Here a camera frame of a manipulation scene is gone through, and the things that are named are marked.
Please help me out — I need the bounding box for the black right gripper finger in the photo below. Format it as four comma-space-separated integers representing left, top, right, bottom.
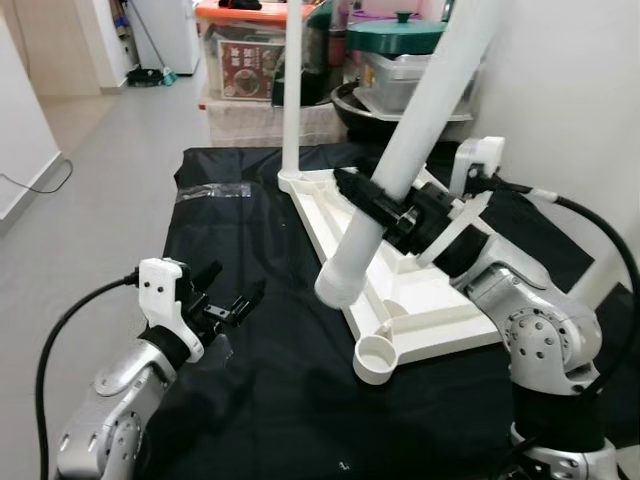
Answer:
335, 168, 399, 226

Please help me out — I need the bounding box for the white plastic children table top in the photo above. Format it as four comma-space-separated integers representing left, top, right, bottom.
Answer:
277, 165, 606, 388

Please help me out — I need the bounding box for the black wok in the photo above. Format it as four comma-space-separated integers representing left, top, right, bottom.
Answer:
330, 82, 401, 142

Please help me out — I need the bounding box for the clear tape strip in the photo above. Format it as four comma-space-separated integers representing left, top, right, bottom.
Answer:
178, 183, 252, 202

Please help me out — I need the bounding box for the black tablecloth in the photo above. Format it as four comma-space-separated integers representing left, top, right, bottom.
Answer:
130, 143, 640, 480

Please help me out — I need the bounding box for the clear plastic container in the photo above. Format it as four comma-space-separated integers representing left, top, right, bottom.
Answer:
355, 52, 481, 112

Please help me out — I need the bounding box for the low translucent storage box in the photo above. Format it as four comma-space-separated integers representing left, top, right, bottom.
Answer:
205, 95, 341, 147

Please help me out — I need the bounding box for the green cooking pot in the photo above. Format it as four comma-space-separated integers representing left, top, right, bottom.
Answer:
347, 12, 447, 57

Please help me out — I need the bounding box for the red printed carton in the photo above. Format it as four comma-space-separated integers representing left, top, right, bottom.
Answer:
218, 40, 286, 100

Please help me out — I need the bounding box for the broom with dustpan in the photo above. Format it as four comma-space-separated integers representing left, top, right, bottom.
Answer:
128, 0, 181, 89

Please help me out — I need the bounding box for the white appliance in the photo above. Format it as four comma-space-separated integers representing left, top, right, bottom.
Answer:
130, 0, 201, 72

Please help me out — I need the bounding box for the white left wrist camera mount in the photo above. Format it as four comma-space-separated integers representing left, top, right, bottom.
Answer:
138, 257, 207, 362

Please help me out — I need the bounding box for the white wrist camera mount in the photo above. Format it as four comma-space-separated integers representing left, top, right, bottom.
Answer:
415, 138, 502, 269
138, 257, 207, 362

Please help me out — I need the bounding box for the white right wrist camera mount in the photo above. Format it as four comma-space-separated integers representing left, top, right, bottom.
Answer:
415, 138, 502, 269

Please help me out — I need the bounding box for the black wall cable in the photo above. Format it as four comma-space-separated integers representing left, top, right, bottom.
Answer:
0, 158, 73, 197

